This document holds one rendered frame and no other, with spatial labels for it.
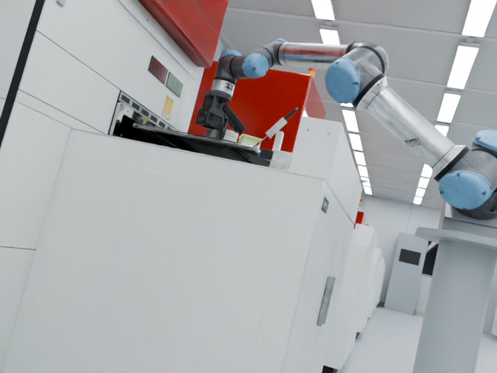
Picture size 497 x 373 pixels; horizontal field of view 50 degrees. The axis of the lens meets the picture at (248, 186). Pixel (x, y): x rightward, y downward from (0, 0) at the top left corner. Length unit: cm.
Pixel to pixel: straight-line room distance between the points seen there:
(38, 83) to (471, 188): 105
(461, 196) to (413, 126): 22
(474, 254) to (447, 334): 23
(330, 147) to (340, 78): 33
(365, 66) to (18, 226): 95
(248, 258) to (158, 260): 20
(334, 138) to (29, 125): 66
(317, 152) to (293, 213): 16
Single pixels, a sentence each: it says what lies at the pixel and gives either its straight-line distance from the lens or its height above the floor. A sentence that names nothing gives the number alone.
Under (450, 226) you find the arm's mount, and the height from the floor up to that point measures 84.
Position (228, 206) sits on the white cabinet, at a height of 72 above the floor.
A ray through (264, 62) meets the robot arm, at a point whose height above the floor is 122.
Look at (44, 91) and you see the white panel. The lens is 128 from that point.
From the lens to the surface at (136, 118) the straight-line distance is 160.
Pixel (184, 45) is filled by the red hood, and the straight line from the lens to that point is 180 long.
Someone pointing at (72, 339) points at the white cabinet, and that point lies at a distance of 130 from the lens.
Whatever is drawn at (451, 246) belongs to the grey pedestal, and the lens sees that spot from 164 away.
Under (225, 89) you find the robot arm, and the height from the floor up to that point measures 113.
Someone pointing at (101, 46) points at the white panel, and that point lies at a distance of 144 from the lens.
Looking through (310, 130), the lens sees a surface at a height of 93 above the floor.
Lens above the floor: 65
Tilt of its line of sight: 6 degrees up
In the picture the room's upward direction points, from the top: 14 degrees clockwise
